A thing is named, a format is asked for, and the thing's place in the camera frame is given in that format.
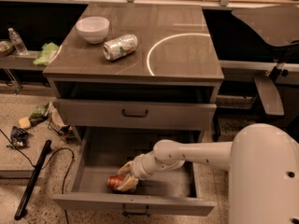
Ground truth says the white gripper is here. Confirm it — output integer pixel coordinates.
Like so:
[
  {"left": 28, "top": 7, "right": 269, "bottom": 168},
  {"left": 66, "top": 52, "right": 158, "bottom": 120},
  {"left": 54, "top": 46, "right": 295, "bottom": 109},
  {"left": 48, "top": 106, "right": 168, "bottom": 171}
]
[{"left": 116, "top": 151, "right": 185, "bottom": 192}]

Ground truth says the red coke can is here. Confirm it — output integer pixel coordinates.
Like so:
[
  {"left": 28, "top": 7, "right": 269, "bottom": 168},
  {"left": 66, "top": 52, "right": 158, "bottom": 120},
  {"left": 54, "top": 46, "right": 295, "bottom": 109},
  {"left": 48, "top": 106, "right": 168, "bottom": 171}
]
[{"left": 107, "top": 175, "right": 125, "bottom": 193}]

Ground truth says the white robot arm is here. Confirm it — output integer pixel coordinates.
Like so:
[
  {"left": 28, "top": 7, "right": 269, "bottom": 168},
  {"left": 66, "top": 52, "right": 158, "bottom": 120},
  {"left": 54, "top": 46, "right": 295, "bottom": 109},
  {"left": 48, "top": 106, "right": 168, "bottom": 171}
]
[{"left": 117, "top": 123, "right": 299, "bottom": 224}]

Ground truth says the open grey bottom drawer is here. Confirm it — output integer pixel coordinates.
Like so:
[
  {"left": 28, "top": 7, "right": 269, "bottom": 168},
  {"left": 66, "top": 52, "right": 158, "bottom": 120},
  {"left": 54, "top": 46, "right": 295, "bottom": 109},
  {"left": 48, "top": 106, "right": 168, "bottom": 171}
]
[{"left": 52, "top": 128, "right": 215, "bottom": 217}]

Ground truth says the grey drawer cabinet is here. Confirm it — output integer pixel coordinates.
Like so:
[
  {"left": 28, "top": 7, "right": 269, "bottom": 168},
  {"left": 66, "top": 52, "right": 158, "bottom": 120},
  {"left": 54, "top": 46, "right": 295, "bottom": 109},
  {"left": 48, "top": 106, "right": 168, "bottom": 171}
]
[{"left": 44, "top": 3, "right": 223, "bottom": 139}]

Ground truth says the silver green soda can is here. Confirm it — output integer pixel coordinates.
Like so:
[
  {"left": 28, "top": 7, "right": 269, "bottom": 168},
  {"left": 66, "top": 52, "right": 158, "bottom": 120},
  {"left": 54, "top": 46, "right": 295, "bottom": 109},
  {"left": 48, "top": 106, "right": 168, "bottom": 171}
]
[{"left": 103, "top": 35, "right": 138, "bottom": 61}]

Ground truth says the black bar on floor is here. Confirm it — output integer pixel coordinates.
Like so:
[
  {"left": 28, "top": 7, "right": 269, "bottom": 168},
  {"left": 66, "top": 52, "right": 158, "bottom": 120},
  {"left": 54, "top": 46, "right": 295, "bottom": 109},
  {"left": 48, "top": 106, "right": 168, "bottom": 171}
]
[{"left": 14, "top": 140, "right": 51, "bottom": 220}]

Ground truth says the green snack bag on floor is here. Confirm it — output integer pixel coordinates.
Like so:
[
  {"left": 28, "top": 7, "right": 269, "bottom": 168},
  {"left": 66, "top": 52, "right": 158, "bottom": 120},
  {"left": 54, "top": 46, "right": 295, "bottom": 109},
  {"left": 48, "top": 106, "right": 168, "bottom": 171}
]
[{"left": 29, "top": 103, "right": 50, "bottom": 126}]

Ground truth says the blue snack bag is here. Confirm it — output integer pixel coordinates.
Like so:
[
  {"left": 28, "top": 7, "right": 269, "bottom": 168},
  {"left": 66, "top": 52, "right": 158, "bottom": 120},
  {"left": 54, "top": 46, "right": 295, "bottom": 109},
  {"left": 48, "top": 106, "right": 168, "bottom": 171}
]
[{"left": 8, "top": 126, "right": 29, "bottom": 148}]

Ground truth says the yellow sponge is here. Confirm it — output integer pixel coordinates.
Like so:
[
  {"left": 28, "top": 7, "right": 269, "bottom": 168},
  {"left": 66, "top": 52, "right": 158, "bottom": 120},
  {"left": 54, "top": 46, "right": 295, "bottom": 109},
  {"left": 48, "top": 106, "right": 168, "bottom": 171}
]
[{"left": 19, "top": 117, "right": 31, "bottom": 129}]

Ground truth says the green chip bag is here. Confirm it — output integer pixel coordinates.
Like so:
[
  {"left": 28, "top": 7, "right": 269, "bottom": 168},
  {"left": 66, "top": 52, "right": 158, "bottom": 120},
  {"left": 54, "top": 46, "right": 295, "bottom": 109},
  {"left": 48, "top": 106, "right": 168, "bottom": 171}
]
[{"left": 33, "top": 42, "right": 59, "bottom": 65}]

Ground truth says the white bowl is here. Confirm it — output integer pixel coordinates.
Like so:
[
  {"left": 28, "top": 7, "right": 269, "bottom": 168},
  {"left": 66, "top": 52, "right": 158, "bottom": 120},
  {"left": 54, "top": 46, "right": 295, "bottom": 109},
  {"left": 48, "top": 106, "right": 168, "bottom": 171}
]
[{"left": 76, "top": 16, "right": 109, "bottom": 44}]

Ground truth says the clear water bottle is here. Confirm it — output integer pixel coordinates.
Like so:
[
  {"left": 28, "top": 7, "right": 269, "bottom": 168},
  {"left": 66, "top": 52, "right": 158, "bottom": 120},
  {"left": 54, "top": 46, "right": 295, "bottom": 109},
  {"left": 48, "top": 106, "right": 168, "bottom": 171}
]
[{"left": 8, "top": 28, "right": 28, "bottom": 55}]

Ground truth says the brown bowl at left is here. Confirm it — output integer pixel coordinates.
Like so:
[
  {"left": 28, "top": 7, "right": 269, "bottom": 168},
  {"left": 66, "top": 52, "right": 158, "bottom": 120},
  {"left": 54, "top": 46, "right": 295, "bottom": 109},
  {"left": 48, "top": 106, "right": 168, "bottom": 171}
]
[{"left": 0, "top": 40, "right": 14, "bottom": 57}]

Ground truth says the black office chair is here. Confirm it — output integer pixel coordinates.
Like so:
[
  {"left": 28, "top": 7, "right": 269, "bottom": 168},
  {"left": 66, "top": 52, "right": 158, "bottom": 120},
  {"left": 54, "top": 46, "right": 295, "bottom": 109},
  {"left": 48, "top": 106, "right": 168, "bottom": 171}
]
[{"left": 232, "top": 5, "right": 299, "bottom": 117}]

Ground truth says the black floor cable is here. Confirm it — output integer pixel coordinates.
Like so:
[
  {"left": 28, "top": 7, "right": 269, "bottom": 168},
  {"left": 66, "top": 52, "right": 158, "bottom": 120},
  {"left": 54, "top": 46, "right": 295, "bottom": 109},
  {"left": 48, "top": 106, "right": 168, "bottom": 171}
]
[{"left": 0, "top": 128, "right": 76, "bottom": 224}]

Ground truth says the wire basket on floor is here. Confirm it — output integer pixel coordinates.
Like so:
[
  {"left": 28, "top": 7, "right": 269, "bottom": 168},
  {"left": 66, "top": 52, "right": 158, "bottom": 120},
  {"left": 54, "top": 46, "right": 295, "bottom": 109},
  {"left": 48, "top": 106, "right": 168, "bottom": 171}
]
[{"left": 48, "top": 109, "right": 77, "bottom": 144}]

